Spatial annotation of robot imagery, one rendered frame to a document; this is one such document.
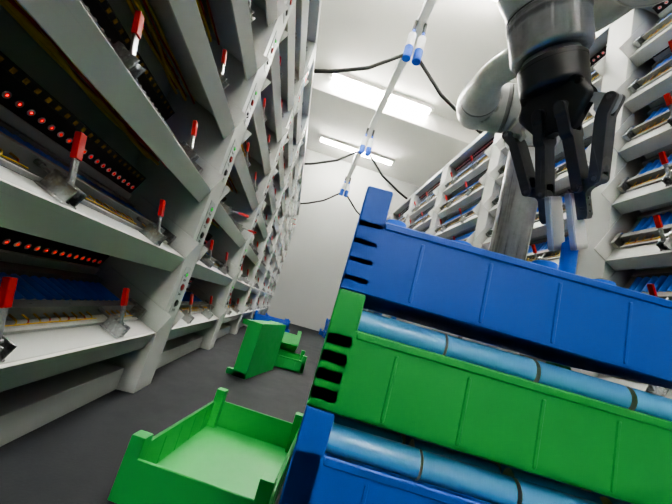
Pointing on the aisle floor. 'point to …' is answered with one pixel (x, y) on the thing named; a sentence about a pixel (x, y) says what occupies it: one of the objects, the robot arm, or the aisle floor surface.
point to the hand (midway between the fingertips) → (565, 222)
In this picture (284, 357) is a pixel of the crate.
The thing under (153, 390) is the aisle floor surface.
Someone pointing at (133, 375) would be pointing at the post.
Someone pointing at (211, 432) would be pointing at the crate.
